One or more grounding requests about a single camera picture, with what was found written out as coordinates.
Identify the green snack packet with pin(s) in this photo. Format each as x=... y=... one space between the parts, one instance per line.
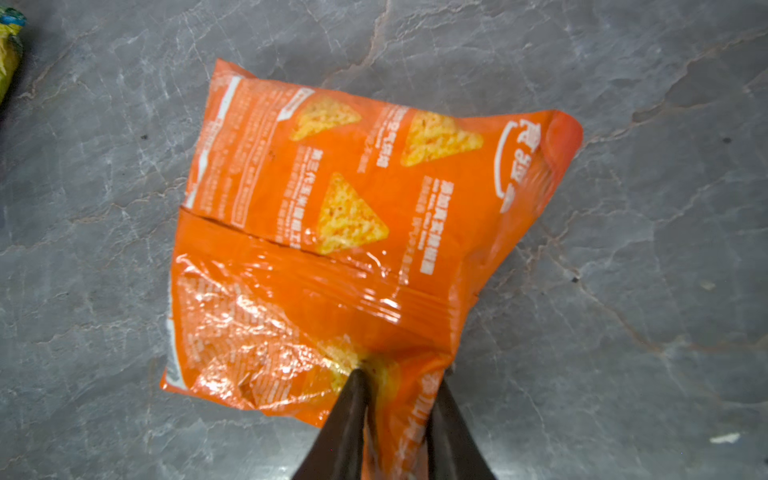
x=11 y=48

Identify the small orange snack packet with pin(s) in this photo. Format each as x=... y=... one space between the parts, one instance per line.
x=323 y=232

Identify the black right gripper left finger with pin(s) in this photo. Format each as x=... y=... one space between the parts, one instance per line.
x=337 y=453

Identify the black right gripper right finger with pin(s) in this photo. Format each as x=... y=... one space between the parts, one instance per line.
x=452 y=452

